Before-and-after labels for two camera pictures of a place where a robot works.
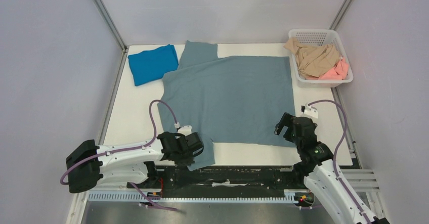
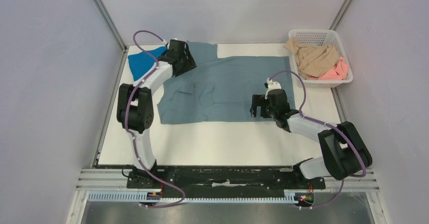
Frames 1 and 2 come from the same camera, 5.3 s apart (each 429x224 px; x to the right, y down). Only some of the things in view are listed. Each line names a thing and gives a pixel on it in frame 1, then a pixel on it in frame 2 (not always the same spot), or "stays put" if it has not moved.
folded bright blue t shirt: x=150 y=65 stays put
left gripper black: x=186 y=162 to x=190 y=62
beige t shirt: x=313 y=60 stays put
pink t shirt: x=338 y=73 stays put
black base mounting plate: x=182 y=179 stays put
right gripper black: x=292 y=129 to x=258 y=105
